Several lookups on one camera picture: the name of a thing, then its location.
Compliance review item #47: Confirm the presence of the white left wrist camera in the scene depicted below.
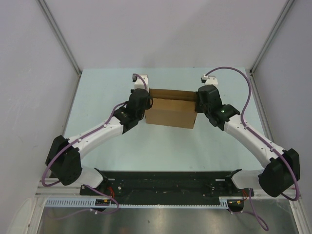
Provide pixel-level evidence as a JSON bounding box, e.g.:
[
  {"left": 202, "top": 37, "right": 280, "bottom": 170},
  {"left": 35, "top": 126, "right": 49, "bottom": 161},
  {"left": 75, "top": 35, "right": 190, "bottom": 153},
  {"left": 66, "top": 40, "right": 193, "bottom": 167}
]
[{"left": 132, "top": 73, "right": 149, "bottom": 92}]

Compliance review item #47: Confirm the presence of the grey slotted cable duct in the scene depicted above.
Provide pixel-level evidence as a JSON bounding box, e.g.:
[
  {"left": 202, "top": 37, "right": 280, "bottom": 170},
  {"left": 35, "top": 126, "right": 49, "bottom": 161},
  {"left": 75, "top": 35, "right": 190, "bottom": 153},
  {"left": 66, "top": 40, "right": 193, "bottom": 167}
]
[{"left": 45, "top": 196, "right": 247, "bottom": 208}]

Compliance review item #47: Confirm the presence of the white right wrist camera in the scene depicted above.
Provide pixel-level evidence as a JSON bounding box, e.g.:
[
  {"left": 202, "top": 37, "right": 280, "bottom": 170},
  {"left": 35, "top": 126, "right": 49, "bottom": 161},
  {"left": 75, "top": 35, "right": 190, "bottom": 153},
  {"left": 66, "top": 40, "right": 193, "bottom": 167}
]
[{"left": 201, "top": 74, "right": 218, "bottom": 86}]

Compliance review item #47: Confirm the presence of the aluminium frame post right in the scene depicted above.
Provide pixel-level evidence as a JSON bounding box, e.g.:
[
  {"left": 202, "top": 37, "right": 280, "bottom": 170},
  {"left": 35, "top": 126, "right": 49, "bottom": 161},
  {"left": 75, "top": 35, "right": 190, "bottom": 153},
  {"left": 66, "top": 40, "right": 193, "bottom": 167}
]
[{"left": 249, "top": 0, "right": 296, "bottom": 76}]

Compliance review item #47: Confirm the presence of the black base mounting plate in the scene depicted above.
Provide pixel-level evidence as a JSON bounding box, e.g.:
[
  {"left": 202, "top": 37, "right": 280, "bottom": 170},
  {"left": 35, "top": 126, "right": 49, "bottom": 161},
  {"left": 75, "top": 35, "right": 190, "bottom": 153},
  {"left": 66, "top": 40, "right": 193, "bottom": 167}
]
[{"left": 50, "top": 170, "right": 255, "bottom": 197}]

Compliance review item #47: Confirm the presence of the aluminium frame post left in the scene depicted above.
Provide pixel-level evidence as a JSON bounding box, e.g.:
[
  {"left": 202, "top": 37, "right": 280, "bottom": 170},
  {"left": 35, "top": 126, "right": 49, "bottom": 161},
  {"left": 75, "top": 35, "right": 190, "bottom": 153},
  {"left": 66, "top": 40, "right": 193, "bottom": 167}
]
[{"left": 36, "top": 0, "right": 82, "bottom": 77}]

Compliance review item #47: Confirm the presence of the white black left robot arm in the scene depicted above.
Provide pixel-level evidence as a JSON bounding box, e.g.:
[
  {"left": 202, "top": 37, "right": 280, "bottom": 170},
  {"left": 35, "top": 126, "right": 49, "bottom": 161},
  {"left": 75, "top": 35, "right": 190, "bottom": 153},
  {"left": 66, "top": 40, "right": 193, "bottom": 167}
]
[{"left": 41, "top": 89, "right": 153, "bottom": 195}]

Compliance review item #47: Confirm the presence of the aluminium frame post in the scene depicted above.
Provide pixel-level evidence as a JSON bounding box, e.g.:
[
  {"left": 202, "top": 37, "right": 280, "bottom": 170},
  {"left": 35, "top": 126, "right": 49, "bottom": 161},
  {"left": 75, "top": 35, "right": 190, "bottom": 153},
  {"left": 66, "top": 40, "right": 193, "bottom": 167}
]
[
  {"left": 36, "top": 0, "right": 82, "bottom": 77},
  {"left": 249, "top": 0, "right": 296, "bottom": 76}
]

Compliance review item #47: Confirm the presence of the aluminium right side rail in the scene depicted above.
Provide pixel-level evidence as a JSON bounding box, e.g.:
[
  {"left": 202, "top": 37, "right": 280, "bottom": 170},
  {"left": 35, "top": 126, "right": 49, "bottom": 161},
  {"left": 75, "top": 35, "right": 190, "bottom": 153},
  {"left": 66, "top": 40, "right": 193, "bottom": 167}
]
[{"left": 245, "top": 69, "right": 274, "bottom": 141}]

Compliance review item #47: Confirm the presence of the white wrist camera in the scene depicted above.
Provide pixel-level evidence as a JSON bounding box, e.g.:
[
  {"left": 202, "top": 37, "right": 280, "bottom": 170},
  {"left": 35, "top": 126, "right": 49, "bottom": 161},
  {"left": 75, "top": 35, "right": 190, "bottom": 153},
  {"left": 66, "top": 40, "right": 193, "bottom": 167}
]
[
  {"left": 132, "top": 73, "right": 149, "bottom": 92},
  {"left": 201, "top": 74, "right": 218, "bottom": 86}
]

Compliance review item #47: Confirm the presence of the brown cardboard box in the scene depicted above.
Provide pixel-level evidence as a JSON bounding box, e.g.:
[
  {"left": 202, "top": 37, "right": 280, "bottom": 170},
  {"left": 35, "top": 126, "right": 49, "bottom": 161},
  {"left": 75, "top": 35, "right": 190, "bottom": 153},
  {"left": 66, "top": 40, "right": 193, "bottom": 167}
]
[{"left": 145, "top": 89, "right": 197, "bottom": 129}]

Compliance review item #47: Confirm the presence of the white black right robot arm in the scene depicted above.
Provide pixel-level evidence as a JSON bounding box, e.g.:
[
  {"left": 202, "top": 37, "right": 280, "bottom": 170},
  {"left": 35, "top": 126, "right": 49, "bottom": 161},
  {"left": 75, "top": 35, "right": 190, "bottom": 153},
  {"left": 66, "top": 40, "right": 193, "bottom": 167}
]
[{"left": 196, "top": 85, "right": 300, "bottom": 200}]

